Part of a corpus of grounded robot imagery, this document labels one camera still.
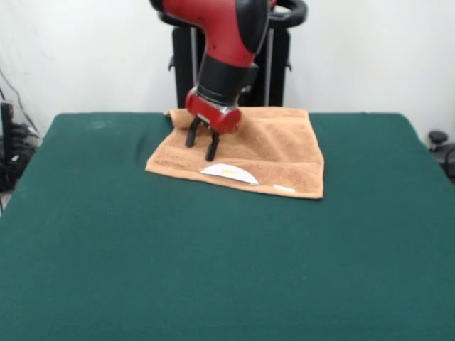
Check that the tan terry towel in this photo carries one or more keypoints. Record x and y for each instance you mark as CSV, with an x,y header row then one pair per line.
x,y
277,152

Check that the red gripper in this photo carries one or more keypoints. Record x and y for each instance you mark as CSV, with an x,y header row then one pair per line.
x,y
213,115

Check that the dark green table cloth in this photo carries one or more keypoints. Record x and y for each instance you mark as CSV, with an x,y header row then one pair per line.
x,y
106,248

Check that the red robot base plate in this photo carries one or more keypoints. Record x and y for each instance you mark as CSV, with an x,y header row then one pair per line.
x,y
272,3

